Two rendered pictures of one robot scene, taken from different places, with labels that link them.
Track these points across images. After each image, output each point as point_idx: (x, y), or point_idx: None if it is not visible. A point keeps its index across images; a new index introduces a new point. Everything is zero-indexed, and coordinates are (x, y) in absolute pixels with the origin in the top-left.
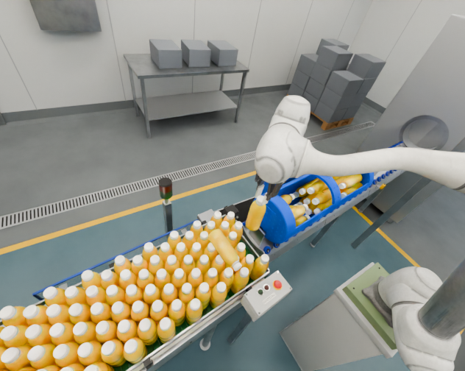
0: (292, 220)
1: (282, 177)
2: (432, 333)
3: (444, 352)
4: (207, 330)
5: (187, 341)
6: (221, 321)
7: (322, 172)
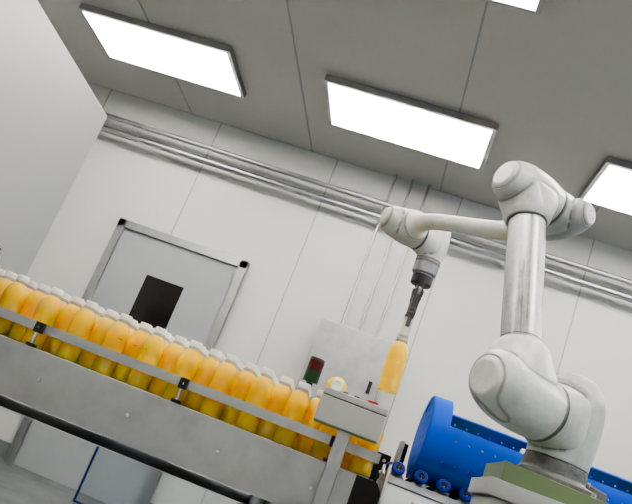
0: (447, 410)
1: (390, 213)
2: (501, 335)
3: (505, 341)
4: (242, 475)
5: (221, 426)
6: (264, 495)
7: (422, 219)
